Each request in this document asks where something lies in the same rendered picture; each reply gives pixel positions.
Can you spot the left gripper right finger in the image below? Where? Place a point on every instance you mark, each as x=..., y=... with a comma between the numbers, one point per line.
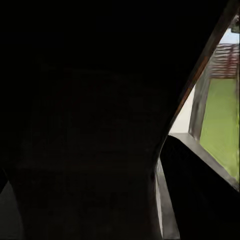
x=205, y=205

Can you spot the shelf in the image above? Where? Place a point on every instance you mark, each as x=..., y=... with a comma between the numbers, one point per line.
x=10, y=223

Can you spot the bottle of coffee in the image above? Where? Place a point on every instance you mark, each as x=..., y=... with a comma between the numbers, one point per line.
x=89, y=92

